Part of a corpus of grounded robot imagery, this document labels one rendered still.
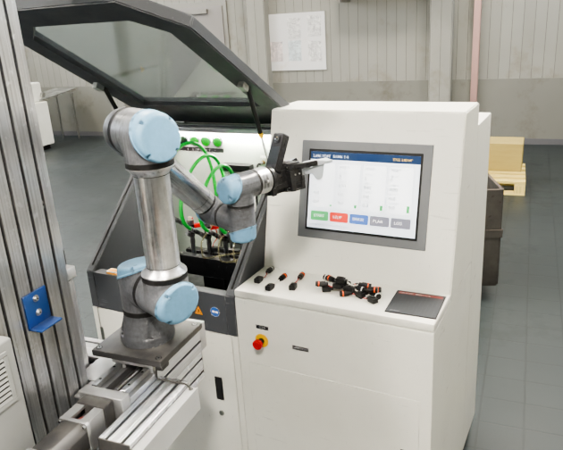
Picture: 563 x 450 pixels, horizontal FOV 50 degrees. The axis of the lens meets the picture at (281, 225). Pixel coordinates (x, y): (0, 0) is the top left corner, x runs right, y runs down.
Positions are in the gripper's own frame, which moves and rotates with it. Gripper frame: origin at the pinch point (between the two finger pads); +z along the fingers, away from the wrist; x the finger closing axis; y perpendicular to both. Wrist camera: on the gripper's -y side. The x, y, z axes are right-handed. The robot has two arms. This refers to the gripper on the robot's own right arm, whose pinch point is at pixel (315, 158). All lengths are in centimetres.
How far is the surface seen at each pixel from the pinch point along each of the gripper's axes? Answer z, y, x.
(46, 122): 252, -19, -887
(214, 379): -18, 81, -51
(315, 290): 4.2, 46.4, -12.6
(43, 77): 313, -100, -1011
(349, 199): 24.0, 19.1, -10.3
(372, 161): 29.5, 6.7, -3.0
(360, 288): 10.9, 45.7, 1.8
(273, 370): -9, 74, -26
